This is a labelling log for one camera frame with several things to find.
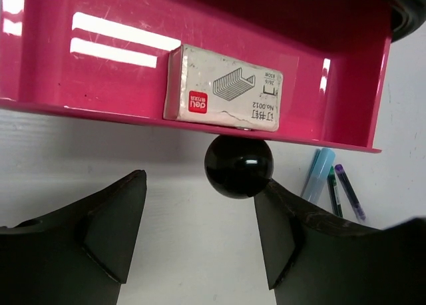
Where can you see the pink top drawer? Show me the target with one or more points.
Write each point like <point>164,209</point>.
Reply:
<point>296,71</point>

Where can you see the green gel pen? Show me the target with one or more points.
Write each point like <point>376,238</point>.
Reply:
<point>333,193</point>

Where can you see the blue highlighter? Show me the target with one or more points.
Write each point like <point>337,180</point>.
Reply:
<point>317,175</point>

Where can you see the purple gel pen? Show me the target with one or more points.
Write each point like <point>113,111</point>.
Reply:
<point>350,193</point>

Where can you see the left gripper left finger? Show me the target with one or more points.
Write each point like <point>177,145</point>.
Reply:
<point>78,254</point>

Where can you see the white staple box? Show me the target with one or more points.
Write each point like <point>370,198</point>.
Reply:
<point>209,88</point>

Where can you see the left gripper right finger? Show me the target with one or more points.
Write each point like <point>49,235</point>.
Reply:
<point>312,256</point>

